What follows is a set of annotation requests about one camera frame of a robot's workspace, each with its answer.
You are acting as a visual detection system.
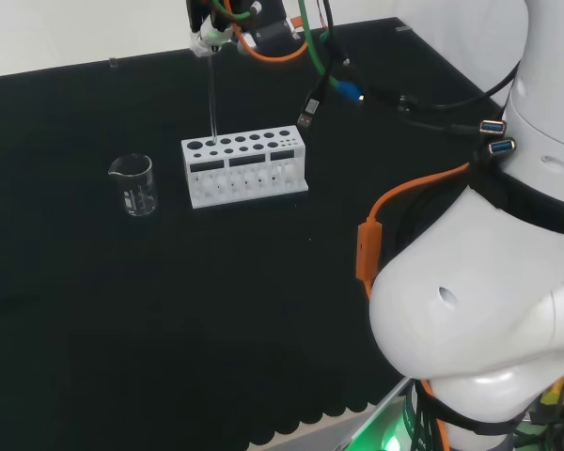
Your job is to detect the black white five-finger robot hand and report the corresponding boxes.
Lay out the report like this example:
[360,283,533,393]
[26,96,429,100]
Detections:
[186,0,239,58]

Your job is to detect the clear glass rod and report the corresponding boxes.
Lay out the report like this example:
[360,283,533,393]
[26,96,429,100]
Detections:
[207,49,219,144]

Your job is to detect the white test tube rack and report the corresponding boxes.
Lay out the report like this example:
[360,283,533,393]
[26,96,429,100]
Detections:
[180,124,310,210]

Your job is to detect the clear glass beaker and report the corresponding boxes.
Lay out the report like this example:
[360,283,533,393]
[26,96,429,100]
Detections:
[107,153,159,219]

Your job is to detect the black bench cloth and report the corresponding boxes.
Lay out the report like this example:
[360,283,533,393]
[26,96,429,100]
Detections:
[0,17,505,451]

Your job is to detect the black USB hub blue ports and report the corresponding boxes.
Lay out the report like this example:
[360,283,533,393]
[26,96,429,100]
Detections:
[478,118,519,157]

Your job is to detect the yellow stop button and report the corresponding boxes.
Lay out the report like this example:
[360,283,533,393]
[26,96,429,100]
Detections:
[539,365,564,411]

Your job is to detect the black wrist mount bracket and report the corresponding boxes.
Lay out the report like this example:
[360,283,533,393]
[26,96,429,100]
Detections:
[237,0,306,53]

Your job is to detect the orange wrist cable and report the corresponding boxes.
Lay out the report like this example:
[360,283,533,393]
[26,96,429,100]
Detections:
[231,21,310,64]

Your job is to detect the green cable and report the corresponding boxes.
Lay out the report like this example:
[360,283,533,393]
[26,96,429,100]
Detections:
[294,0,347,89]

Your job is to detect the black cable with USB plug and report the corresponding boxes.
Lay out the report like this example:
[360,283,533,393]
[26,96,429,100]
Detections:
[295,0,336,130]

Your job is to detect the blue cable plug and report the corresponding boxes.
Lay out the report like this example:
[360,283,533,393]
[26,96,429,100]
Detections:
[337,80,365,103]

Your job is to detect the black hanging cable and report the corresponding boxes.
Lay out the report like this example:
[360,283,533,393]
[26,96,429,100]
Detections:
[328,39,522,135]

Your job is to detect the orange cable with inline box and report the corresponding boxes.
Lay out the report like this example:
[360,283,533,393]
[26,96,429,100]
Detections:
[355,162,472,302]

